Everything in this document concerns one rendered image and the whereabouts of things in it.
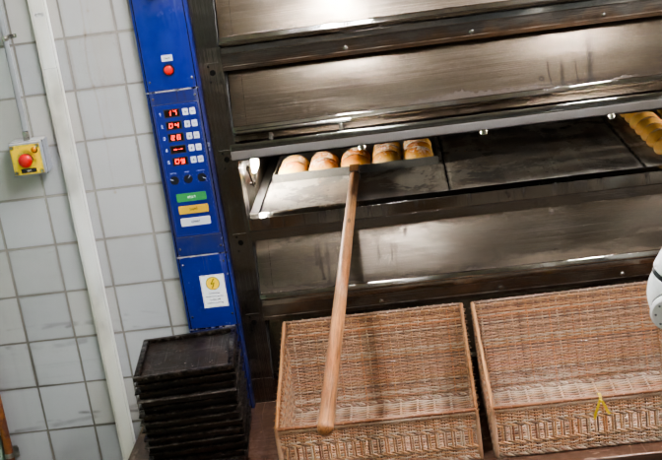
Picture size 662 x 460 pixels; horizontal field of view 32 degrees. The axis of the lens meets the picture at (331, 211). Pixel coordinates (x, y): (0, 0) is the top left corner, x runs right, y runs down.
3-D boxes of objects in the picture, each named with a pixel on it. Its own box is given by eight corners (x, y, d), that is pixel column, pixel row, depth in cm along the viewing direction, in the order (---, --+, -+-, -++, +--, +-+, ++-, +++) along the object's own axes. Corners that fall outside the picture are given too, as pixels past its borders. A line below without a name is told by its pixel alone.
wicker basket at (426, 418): (293, 401, 360) (280, 319, 352) (473, 382, 356) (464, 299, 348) (279, 482, 314) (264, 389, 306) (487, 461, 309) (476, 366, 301)
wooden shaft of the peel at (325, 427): (334, 438, 208) (332, 424, 207) (317, 439, 208) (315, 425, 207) (360, 179, 371) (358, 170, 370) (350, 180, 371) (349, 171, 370)
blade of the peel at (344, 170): (438, 164, 377) (437, 156, 376) (273, 183, 382) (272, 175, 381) (434, 137, 411) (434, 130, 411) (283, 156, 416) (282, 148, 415)
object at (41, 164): (21, 171, 344) (14, 139, 341) (53, 167, 343) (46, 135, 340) (13, 178, 337) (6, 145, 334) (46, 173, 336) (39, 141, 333)
